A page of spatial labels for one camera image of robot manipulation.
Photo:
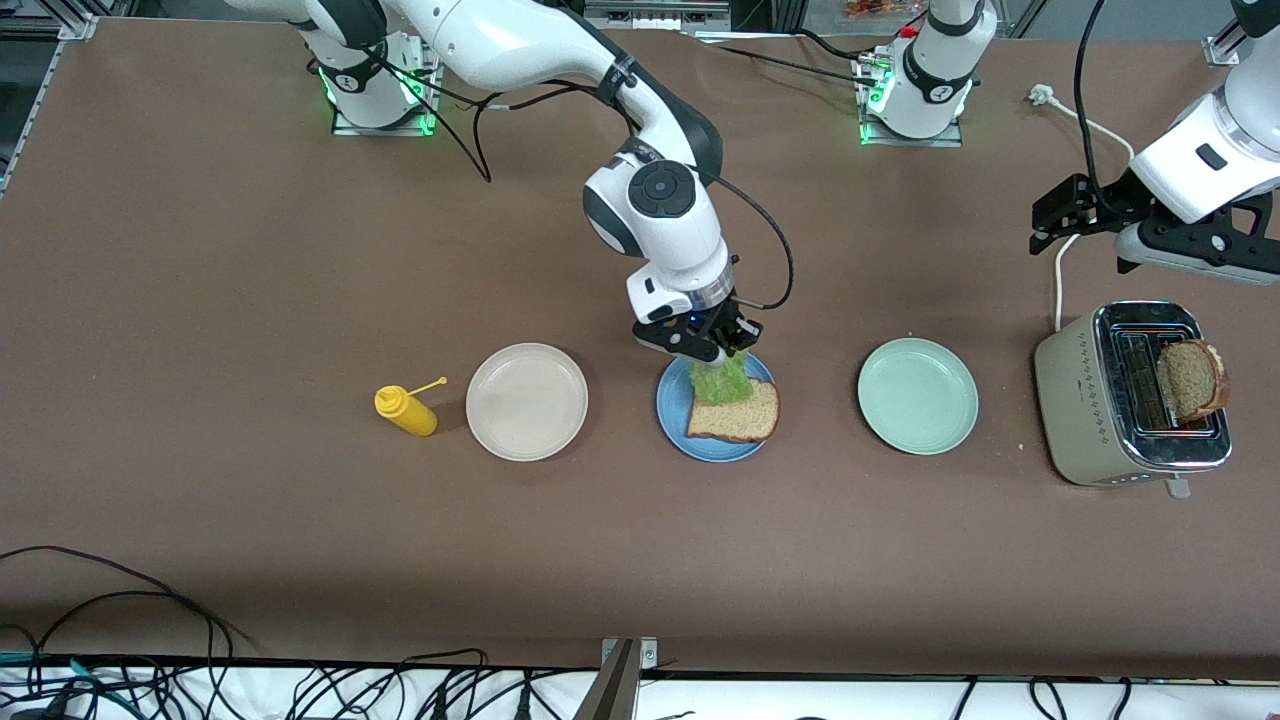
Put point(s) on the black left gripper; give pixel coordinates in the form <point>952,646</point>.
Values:
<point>1108,206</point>

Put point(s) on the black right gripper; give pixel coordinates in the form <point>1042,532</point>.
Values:
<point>729,322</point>

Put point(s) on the green lettuce leaf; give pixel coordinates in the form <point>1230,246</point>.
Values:
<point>722,385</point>

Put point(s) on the brown bread slice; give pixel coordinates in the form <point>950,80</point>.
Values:
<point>1190,380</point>
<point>745,420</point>

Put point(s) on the yellow mustard squeeze bottle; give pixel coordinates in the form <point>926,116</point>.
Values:
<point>410,412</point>

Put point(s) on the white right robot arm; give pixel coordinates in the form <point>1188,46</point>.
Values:
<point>500,45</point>

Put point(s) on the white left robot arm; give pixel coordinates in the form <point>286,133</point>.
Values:
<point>930,90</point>

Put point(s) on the blue round plate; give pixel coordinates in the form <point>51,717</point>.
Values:
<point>670,420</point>

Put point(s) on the green round plate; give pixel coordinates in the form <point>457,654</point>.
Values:
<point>918,396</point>

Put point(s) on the beige round plate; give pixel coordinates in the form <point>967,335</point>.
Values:
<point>527,402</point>

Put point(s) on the beige chrome toaster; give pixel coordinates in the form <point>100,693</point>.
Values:
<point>1075,400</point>

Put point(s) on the aluminium corner profile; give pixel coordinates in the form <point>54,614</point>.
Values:
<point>1222,52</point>

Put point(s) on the orange patterned packet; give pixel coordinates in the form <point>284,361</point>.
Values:
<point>880,8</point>

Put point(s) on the grey metal box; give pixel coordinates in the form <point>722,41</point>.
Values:
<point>680,15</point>

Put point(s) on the dark aluminium beam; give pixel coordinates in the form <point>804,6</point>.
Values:
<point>610,690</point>

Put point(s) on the aluminium table edge profile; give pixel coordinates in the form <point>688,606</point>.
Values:
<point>40,85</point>

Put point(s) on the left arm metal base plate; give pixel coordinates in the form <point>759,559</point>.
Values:
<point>910,143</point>

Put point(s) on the silver metal bracket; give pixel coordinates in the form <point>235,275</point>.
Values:
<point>648,652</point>

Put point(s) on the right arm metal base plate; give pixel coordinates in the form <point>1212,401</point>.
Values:
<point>385,132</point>

